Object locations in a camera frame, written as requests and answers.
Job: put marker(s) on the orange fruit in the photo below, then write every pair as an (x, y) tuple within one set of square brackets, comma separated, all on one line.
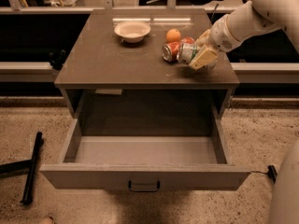
[(173, 35)]

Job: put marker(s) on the black stand left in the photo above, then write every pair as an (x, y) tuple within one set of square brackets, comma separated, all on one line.
[(26, 167)]

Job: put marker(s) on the black clamp on rail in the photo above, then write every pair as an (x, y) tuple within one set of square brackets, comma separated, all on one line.
[(57, 59)]

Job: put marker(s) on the black stand right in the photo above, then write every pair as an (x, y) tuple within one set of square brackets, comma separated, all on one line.
[(272, 173)]

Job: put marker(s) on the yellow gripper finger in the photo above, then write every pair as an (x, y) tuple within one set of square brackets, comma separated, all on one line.
[(202, 39), (205, 56)]

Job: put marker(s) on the white bowl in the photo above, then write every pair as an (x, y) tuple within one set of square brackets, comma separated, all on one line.
[(132, 31)]

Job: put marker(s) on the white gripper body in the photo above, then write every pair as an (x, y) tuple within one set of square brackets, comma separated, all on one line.
[(221, 35)]

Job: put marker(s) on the black stand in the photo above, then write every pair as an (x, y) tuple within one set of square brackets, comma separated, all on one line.
[(26, 167), (272, 173)]

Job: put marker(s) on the green white 7up can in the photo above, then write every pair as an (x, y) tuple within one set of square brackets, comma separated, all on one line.
[(186, 52)]

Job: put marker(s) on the open grey top drawer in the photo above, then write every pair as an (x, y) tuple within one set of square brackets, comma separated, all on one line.
[(174, 137)]

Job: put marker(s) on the orange soda can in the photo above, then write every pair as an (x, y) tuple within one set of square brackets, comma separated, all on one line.
[(170, 49)]

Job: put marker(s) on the black drawer handle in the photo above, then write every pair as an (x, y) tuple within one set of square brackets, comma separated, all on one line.
[(143, 187)]

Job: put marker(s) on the grey cabinet with counter top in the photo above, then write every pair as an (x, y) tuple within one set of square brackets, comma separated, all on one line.
[(100, 60)]

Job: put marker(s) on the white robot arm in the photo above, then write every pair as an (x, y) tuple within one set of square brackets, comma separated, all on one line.
[(259, 17)]

